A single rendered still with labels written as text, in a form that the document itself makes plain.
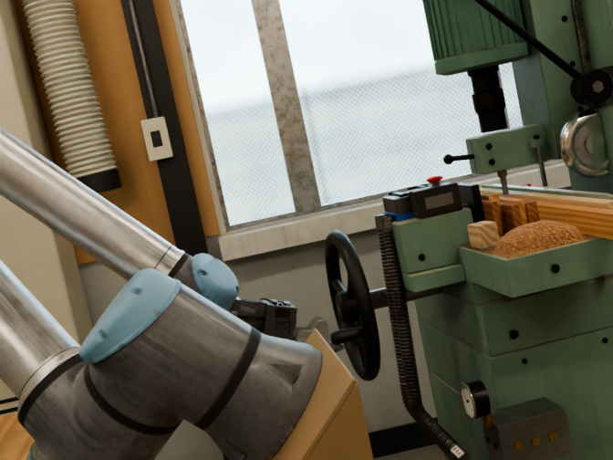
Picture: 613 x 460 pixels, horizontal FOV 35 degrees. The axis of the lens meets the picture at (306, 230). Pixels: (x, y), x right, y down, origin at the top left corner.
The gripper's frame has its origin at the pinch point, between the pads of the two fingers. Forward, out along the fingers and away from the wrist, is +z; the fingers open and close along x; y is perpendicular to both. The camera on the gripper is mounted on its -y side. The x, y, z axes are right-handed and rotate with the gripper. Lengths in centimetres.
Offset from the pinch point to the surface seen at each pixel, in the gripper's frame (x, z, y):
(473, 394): -18.8, 19.4, -1.4
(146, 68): 142, -39, 56
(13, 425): 98, -61, -48
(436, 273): -7.6, 13.8, 16.5
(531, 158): 6, 34, 39
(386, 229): -0.7, 5.7, 22.5
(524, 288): -28.7, 20.7, 17.7
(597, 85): -7, 38, 53
